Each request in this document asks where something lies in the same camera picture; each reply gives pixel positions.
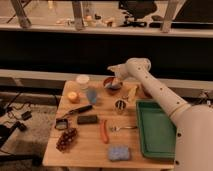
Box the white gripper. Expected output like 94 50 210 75
107 64 128 80

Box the blue grey towel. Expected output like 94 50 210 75
105 80 119 89

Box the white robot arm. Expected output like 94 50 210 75
108 58 213 171

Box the dark red bowl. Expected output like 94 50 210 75
141 84 152 98

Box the yellow banana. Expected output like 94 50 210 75
123 85 138 102

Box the small striped cup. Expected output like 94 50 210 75
115 100 126 114

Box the white plastic cup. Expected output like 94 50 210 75
76 74 90 90

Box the orange fruit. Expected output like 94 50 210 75
67 91 79 103

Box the black rectangular block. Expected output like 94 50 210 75
77 115 98 125

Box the metal fork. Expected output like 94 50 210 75
109 126 137 132

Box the orange carrot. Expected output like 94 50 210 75
100 120 109 144

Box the wooden table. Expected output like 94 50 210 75
43 81 173 169

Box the green plastic tray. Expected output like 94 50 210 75
136 100 176 160

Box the blue sponge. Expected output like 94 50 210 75
108 146 130 161

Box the small black framed container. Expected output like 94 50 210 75
55 119 68 130

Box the dark red grape bunch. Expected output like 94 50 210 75
56 128 77 152

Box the black handled knife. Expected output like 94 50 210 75
61 105 93 118

